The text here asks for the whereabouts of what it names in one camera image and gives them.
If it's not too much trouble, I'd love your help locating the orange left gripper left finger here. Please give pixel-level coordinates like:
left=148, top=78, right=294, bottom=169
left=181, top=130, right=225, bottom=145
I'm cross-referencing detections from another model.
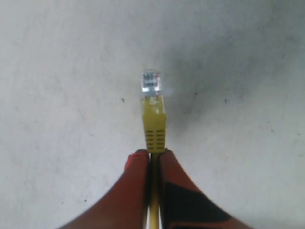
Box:
left=62, top=149, right=149, bottom=229

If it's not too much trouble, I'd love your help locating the yellow ethernet cable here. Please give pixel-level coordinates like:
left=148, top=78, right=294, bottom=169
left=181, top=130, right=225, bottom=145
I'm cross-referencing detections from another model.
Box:
left=139, top=68, right=167, bottom=229

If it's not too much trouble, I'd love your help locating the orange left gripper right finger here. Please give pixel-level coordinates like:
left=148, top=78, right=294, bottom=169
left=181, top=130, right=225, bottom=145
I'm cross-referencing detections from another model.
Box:
left=159, top=149, right=250, bottom=229

